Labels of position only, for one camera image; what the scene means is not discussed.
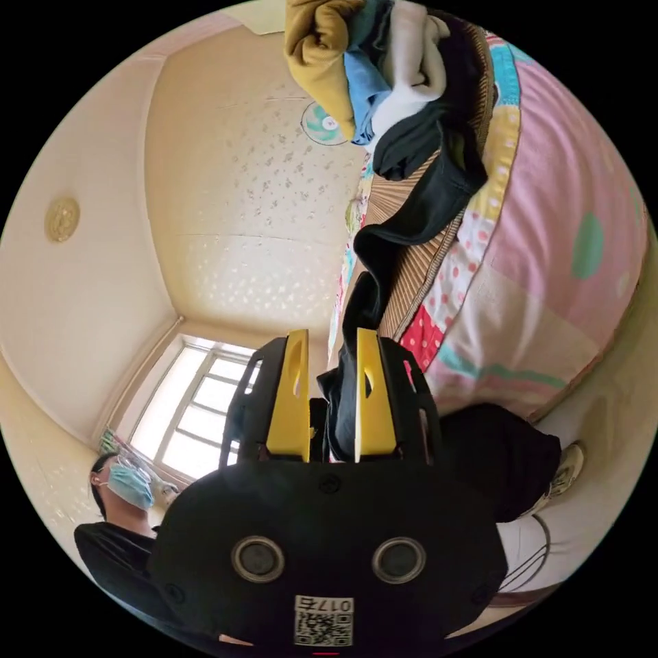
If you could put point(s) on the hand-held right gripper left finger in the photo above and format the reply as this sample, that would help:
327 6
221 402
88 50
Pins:
288 411

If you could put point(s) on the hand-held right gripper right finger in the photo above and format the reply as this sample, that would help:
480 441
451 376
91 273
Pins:
378 416

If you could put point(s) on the black long sleeve shirt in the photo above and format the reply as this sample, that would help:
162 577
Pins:
421 216

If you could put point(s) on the person's right hand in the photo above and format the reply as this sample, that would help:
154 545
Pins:
235 640

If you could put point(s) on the window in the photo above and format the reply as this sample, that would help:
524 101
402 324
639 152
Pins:
195 411

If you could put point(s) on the person's body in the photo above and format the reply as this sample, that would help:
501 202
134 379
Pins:
115 560

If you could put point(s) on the bed with mat and quilt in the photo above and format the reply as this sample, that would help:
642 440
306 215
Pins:
545 216

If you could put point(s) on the pile of clothes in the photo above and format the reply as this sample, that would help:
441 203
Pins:
324 46

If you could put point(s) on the wall fan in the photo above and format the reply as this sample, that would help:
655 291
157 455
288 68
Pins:
323 123

